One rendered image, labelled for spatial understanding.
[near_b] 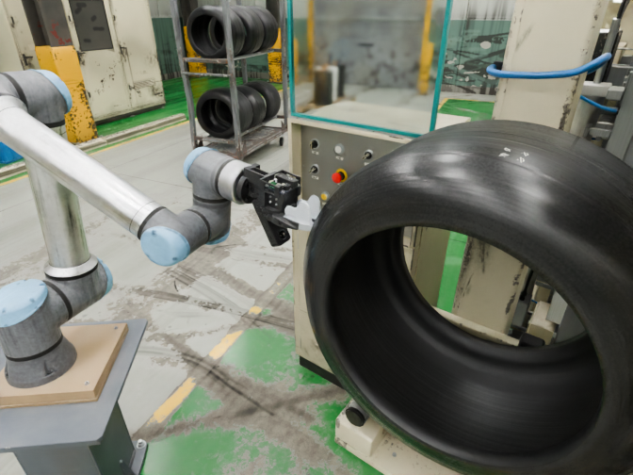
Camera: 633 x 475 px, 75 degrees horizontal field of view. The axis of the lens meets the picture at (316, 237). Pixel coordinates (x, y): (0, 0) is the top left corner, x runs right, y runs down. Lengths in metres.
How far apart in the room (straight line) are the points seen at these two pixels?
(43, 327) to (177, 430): 0.87
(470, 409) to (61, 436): 1.07
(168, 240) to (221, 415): 1.32
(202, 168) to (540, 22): 0.69
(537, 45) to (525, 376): 0.63
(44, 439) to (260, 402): 0.97
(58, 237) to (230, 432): 1.11
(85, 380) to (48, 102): 0.79
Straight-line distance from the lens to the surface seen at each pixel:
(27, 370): 1.50
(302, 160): 1.63
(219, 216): 0.98
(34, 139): 1.09
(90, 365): 1.52
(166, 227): 0.89
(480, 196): 0.52
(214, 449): 1.99
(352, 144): 1.48
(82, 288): 1.49
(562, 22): 0.86
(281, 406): 2.07
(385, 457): 0.98
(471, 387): 0.99
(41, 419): 1.49
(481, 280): 1.02
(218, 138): 4.71
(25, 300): 1.40
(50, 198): 1.36
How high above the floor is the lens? 1.62
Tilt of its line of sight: 29 degrees down
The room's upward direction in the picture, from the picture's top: straight up
